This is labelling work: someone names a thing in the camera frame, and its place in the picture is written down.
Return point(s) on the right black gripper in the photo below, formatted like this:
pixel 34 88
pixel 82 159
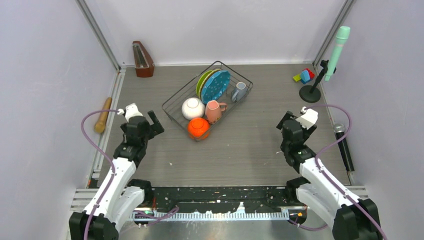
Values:
pixel 288 115

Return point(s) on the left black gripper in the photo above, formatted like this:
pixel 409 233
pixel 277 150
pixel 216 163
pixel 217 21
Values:
pixel 157 129

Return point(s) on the white bowl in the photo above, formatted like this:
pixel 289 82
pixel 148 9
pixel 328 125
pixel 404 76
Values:
pixel 192 108

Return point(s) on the orange bowl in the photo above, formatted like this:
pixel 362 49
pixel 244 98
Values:
pixel 198 128

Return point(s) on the white mug grey handle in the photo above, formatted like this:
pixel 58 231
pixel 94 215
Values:
pixel 239 91

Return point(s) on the white mug red handle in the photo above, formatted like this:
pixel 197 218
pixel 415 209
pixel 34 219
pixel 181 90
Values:
pixel 214 111

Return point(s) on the black wire dish rack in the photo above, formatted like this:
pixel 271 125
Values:
pixel 172 106

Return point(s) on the blue polka dot plate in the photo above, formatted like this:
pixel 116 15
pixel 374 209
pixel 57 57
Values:
pixel 215 86

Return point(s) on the lime green plate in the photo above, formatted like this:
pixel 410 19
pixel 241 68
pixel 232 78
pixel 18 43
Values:
pixel 200 82

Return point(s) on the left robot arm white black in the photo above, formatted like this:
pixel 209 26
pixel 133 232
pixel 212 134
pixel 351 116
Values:
pixel 118 195

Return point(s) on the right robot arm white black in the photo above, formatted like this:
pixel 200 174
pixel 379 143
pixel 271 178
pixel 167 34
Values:
pixel 347 215

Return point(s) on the colourful toy blocks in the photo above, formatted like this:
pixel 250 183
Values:
pixel 305 76

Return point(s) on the black handheld microphone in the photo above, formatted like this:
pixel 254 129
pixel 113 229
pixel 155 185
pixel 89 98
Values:
pixel 339 132

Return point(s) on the wooden rolling pin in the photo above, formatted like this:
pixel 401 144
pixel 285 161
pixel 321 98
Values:
pixel 100 124

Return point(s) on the brown wooden metronome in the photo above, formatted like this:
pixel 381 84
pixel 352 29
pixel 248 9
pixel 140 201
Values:
pixel 143 62

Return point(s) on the mint green microphone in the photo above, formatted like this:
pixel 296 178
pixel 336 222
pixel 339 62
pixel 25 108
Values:
pixel 341 38

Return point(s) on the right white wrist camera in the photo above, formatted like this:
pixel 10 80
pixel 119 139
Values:
pixel 308 117

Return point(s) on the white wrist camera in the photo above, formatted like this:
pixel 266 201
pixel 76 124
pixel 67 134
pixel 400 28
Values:
pixel 129 112
pixel 308 117

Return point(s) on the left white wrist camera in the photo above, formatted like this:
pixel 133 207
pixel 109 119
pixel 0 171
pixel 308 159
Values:
pixel 129 112

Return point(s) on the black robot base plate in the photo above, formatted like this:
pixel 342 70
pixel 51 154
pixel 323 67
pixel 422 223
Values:
pixel 221 199

